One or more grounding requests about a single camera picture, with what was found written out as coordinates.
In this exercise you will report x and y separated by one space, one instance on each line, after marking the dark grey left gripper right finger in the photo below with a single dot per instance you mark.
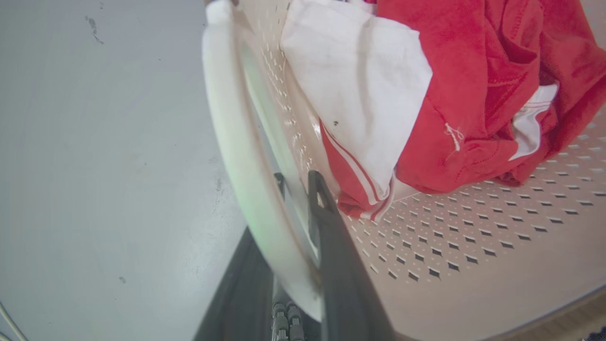
343 284

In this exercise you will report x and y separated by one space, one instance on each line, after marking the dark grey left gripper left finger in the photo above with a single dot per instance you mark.
241 298

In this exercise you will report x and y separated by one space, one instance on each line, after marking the white perforated plastic laundry basket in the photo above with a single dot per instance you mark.
473 265

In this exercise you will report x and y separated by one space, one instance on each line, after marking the red and white garment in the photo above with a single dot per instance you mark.
426 94

